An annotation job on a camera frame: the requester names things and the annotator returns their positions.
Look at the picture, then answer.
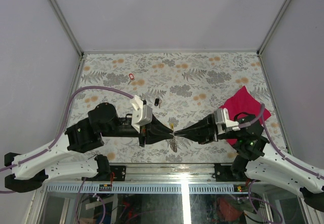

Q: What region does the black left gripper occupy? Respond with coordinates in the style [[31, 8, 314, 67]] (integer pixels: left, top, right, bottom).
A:
[[102, 113, 175, 148]]

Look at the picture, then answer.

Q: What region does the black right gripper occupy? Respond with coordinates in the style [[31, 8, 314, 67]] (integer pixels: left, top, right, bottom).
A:
[[175, 114, 240, 144]]

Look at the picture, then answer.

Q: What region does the large keyring with yellow grip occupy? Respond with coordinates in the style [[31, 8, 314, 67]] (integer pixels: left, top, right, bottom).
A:
[[169, 136, 178, 153]]

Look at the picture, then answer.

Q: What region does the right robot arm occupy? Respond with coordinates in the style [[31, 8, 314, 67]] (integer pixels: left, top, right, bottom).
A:
[[174, 108, 323, 211]]

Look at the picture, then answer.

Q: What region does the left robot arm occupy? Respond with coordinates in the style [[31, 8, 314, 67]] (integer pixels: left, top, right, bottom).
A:
[[4, 102, 174, 193]]

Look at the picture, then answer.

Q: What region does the black tagged key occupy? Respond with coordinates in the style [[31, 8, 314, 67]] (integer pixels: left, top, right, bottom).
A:
[[154, 98, 162, 107]]

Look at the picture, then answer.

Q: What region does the pink cloth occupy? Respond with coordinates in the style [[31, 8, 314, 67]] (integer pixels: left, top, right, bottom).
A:
[[220, 87, 271, 133]]

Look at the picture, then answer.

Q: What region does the floral tablecloth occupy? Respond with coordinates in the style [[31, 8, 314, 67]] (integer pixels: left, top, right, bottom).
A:
[[69, 52, 286, 163]]

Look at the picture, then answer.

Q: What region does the red tagged key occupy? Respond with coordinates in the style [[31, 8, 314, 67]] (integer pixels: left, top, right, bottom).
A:
[[128, 73, 135, 84]]

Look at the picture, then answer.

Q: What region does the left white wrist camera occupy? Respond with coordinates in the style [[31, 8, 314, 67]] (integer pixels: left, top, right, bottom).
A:
[[130, 95, 153, 133]]

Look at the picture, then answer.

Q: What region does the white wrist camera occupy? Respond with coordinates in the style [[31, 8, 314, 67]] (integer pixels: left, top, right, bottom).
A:
[[130, 95, 153, 133], [214, 108, 240, 135]]

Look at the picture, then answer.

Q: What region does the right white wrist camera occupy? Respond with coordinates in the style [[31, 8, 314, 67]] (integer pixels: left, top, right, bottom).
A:
[[214, 108, 240, 135]]

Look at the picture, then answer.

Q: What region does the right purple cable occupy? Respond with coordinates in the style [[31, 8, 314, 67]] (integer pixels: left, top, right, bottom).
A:
[[237, 103, 324, 178]]

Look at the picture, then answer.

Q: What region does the purple cable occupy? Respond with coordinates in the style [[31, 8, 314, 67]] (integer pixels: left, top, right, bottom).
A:
[[237, 103, 324, 178], [0, 86, 135, 194]]

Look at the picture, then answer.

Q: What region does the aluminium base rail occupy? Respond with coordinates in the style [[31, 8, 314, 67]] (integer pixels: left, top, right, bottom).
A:
[[38, 160, 236, 183]]

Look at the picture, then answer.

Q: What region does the white slotted cable duct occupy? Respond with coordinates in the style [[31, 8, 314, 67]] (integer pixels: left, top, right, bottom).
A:
[[46, 183, 235, 194]]

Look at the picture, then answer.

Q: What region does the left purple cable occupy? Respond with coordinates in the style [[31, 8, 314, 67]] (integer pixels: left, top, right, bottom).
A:
[[0, 86, 135, 194]]

